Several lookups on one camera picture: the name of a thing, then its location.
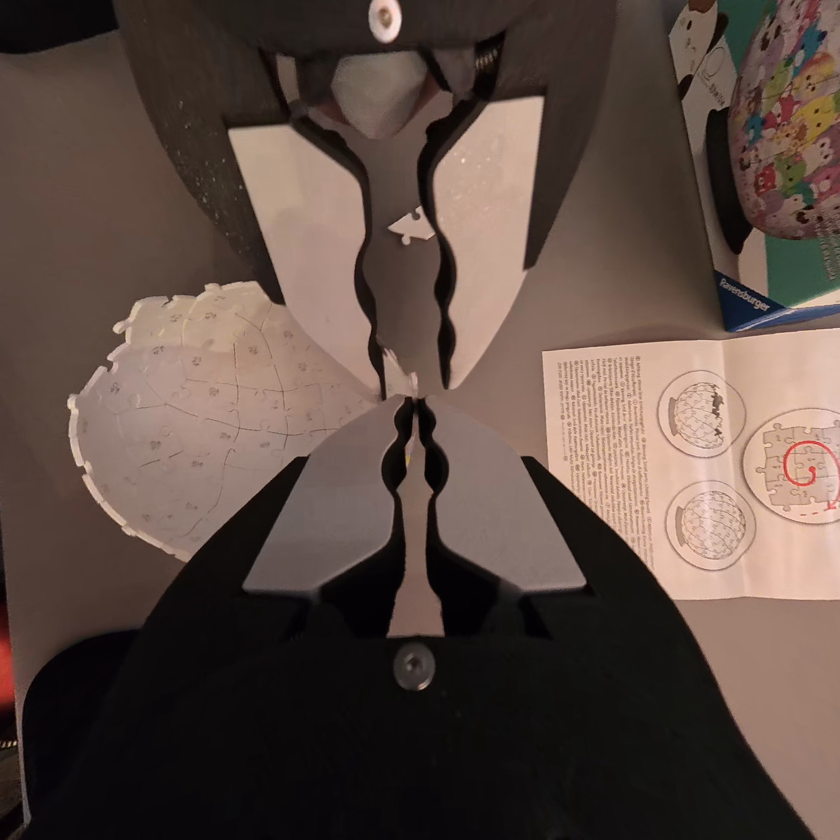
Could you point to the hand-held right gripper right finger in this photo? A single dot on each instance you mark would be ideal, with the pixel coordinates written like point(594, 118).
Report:
point(499, 518)

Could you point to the folded instruction sheet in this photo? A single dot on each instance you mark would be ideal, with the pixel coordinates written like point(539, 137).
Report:
point(590, 459)

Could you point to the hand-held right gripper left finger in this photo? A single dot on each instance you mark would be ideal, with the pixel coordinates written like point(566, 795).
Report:
point(334, 518)

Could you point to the puzzle ball box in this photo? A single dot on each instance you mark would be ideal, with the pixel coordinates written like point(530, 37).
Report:
point(787, 131)

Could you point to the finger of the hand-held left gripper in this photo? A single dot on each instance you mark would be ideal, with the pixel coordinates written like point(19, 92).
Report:
point(295, 210)
point(492, 197)

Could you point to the joined white puzzle pieces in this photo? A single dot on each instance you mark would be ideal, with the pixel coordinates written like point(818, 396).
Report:
point(410, 228)

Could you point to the half-built puzzle ball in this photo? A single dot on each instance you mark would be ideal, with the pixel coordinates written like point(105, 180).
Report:
point(197, 426)

